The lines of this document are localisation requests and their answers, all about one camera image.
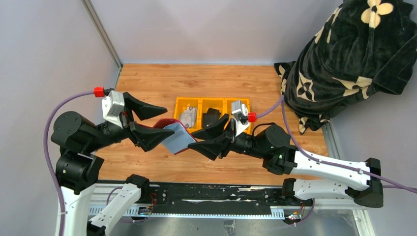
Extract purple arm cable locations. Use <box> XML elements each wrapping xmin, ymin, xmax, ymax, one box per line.
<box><xmin>43</xmin><ymin>91</ymin><xmax>97</xmax><ymax>236</ymax></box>
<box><xmin>255</xmin><ymin>94</ymin><xmax>417</xmax><ymax>225</ymax></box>

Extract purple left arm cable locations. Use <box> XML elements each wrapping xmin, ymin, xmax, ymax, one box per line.
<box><xmin>43</xmin><ymin>91</ymin><xmax>97</xmax><ymax>236</ymax></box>

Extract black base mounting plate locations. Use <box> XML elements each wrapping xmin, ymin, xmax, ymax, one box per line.
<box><xmin>136</xmin><ymin>182</ymin><xmax>312</xmax><ymax>215</ymax></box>

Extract white cards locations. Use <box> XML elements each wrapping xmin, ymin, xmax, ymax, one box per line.
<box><xmin>162</xmin><ymin>122</ymin><xmax>196</xmax><ymax>154</ymax></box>

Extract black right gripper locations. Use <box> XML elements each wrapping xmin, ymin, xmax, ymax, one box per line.
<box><xmin>188</xmin><ymin>114</ymin><xmax>267</xmax><ymax>161</ymax></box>

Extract black floral blanket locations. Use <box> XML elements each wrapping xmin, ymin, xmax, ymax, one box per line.
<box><xmin>274</xmin><ymin>0</ymin><xmax>417</xmax><ymax>134</ymax></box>

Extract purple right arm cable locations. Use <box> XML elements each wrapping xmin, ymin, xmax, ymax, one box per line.
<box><xmin>255</xmin><ymin>94</ymin><xmax>417</xmax><ymax>225</ymax></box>

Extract red leather card holder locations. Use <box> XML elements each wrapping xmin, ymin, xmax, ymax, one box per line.
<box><xmin>153</xmin><ymin>118</ymin><xmax>197</xmax><ymax>155</ymax></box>

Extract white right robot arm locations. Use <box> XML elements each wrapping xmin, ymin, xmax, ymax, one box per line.
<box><xmin>188</xmin><ymin>115</ymin><xmax>384</xmax><ymax>208</ymax></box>

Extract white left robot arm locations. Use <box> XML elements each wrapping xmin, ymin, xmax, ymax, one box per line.
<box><xmin>43</xmin><ymin>87</ymin><xmax>173</xmax><ymax>236</ymax></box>

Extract black card holder in bin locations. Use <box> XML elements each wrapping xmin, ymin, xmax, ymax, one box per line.
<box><xmin>202</xmin><ymin>108</ymin><xmax>221</xmax><ymax>128</ymax></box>

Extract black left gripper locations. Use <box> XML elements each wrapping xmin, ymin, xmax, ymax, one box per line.
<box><xmin>86</xmin><ymin>90</ymin><xmax>176</xmax><ymax>151</ymax></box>

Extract silver VIP card front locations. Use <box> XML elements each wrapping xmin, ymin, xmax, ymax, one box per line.
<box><xmin>179</xmin><ymin>107</ymin><xmax>197</xmax><ymax>128</ymax></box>

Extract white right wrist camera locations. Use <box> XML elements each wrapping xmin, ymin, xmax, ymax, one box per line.
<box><xmin>231</xmin><ymin>100</ymin><xmax>257</xmax><ymax>137</ymax></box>

